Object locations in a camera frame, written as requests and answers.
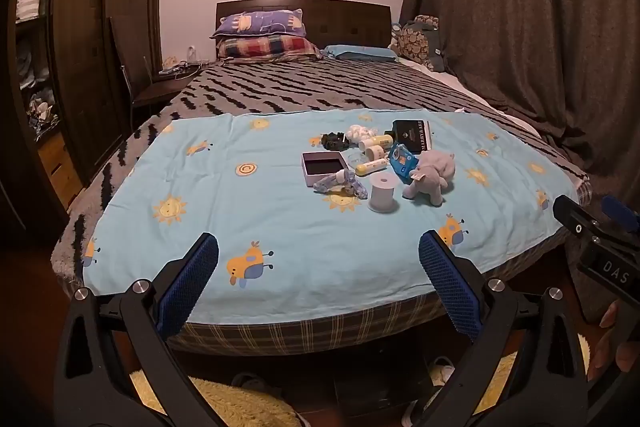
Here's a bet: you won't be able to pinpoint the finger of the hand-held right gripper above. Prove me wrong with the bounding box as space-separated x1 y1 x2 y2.
601 195 640 235
553 194 608 253

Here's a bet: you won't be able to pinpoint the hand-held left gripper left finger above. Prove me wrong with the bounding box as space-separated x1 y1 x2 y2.
52 232 221 427

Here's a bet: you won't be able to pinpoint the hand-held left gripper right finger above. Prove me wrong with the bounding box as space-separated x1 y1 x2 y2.
417 229 606 427

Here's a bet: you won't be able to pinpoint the pale yellow tube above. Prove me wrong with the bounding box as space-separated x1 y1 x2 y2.
354 158 389 176

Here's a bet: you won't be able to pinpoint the dark green box white label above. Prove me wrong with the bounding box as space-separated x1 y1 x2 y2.
391 119 433 154

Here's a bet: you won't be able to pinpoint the person's right hand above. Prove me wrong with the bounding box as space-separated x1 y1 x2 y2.
589 298 640 383

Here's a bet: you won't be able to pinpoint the white slipper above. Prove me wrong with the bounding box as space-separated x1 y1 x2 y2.
427 357 456 388

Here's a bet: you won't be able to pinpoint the dark slipper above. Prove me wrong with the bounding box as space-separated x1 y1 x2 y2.
232 372 273 393

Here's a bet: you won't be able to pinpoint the grey plush elephant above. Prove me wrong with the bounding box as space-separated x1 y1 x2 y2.
402 152 457 206

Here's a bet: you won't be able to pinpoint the light blue printed sheet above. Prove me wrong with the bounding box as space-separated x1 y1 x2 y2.
82 107 576 325

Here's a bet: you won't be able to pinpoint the plaid bed sheet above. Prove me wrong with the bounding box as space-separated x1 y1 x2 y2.
167 292 451 358

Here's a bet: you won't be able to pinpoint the white tape roll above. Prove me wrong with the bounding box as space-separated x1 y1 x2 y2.
368 172 399 214

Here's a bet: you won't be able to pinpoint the yellow fluffy rug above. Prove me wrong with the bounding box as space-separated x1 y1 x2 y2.
127 332 591 427

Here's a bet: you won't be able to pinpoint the blue packet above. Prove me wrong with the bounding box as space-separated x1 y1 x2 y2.
388 143 420 181

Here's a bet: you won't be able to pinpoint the blue white cloth strip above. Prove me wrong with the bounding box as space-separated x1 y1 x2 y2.
314 170 369 200

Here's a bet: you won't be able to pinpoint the yellow bottle white cap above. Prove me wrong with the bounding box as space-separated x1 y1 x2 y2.
358 134 395 150

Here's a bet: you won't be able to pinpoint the white box dark inside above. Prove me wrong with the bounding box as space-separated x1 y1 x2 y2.
301 150 348 188

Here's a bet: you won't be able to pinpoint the white cotton balls bunch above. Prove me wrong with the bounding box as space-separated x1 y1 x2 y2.
347 123 376 142

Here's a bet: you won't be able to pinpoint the black scrunchie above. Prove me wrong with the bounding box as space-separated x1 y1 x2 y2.
321 132 351 152

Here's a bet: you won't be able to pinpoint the dark grey curtain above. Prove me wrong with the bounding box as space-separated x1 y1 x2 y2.
397 0 640 208

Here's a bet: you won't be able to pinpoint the dark chair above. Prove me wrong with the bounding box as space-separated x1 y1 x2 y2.
110 17 201 132

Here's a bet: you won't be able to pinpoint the brown patterned cushion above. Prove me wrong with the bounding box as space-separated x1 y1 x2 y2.
395 15 448 72

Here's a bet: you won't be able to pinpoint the crumpled grey clothes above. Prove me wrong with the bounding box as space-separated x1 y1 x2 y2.
27 89 58 132

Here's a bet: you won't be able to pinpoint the red plaid pillow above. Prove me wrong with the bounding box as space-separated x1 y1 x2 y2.
216 35 323 62

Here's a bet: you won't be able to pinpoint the light blue pillow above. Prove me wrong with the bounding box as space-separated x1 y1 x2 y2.
321 44 398 62

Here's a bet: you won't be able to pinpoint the dark wooden wardrobe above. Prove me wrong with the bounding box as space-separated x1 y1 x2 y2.
0 0 168 218

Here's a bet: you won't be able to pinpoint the blue cartoon pillow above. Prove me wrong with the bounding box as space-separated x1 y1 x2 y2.
210 9 307 40

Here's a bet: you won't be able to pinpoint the blue folded clothes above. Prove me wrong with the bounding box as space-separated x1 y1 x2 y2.
17 47 46 82

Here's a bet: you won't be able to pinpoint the dark wooden headboard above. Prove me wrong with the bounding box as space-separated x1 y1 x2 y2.
215 0 392 52

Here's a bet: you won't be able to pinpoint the white folded clothes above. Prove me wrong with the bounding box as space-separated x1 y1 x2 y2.
15 0 43 22

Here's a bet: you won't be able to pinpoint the tangled cables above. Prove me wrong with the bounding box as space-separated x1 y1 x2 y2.
159 59 203 75

